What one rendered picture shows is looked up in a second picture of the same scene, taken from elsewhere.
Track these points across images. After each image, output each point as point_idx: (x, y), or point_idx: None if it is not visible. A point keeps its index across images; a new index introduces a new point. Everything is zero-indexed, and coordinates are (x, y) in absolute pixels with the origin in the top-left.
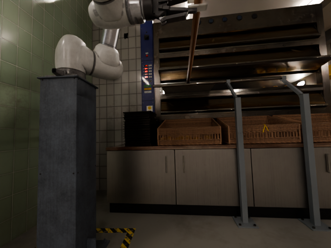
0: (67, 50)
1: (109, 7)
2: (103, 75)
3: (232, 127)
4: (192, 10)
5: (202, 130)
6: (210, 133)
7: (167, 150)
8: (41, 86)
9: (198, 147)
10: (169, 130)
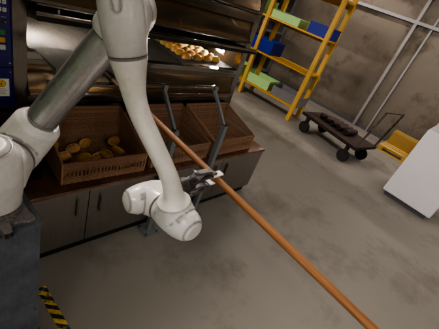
0: (12, 190)
1: None
2: None
3: None
4: (210, 185)
5: (126, 159)
6: (134, 162)
7: (80, 193)
8: None
9: (120, 182)
10: (82, 164)
